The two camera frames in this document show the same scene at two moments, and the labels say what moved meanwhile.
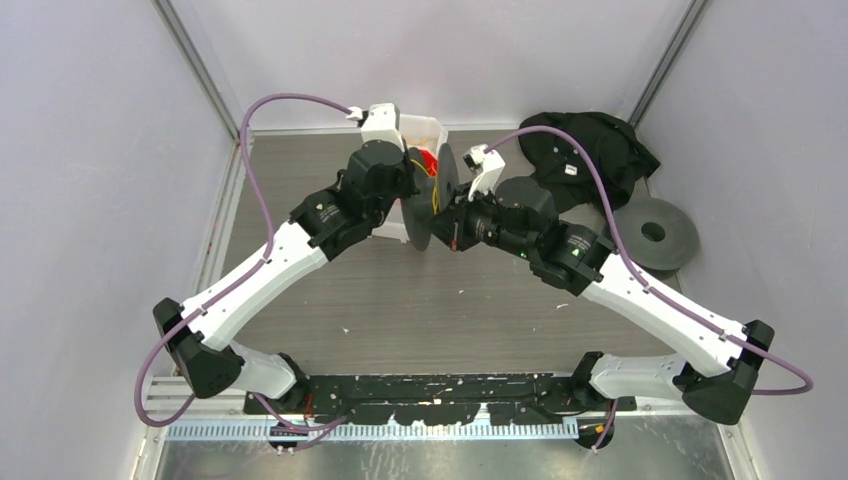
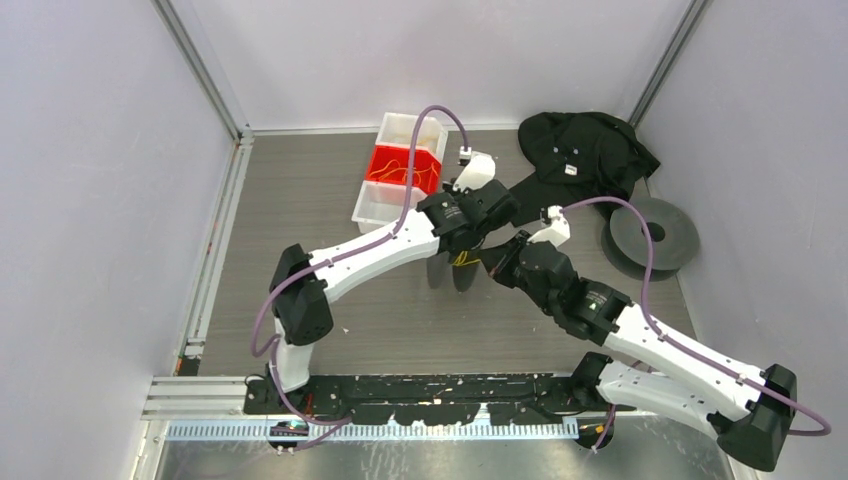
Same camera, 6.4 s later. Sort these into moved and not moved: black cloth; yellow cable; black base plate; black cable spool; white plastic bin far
Moved: yellow cable; black cable spool
Not moved: black base plate; white plastic bin far; black cloth
